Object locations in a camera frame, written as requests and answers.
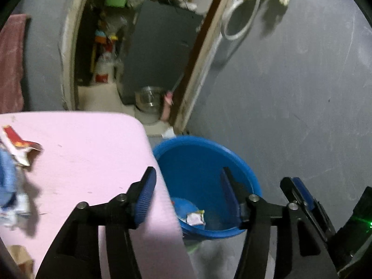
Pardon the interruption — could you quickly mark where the pink checked towel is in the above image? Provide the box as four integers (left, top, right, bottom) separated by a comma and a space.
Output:
0, 14, 31, 114

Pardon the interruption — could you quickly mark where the steel pot with handles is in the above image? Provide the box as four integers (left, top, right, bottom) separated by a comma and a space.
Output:
134, 86, 166, 112

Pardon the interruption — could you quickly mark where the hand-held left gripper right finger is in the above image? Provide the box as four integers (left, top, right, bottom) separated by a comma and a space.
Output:
219, 167, 339, 279

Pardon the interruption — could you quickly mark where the small white wrapper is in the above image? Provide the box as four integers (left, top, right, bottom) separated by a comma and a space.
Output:
186, 209, 206, 226

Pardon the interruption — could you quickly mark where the pink bottle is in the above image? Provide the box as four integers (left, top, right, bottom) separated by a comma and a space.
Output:
161, 91, 174, 122

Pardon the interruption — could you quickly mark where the aluminium pot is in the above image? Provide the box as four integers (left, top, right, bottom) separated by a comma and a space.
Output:
135, 105, 163, 124

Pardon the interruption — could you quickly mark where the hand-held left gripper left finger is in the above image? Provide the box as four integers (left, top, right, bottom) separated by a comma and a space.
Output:
35, 167, 157, 279

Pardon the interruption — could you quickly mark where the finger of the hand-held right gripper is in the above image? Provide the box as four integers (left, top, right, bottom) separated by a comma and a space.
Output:
292, 177, 337, 239
280, 177, 329, 244

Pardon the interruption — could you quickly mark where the thin white tube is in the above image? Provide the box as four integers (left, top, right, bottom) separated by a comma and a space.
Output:
171, 73, 185, 93

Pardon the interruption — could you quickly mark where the blue plastic bucket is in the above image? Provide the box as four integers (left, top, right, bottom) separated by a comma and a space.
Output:
153, 135, 263, 240

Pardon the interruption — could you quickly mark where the red snack wrapper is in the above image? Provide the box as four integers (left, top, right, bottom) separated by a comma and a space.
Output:
2, 125, 43, 167

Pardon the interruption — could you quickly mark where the wooden door frame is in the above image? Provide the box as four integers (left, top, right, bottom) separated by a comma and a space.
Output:
60, 0, 239, 136

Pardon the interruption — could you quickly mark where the blue snack packet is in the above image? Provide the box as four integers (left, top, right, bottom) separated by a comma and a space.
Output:
170, 197, 201, 224

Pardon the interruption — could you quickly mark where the brown cardboard piece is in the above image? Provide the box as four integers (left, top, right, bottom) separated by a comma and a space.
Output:
9, 245, 34, 272

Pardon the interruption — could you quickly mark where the white sack with red label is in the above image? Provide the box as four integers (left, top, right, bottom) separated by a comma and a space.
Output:
93, 51, 117, 85

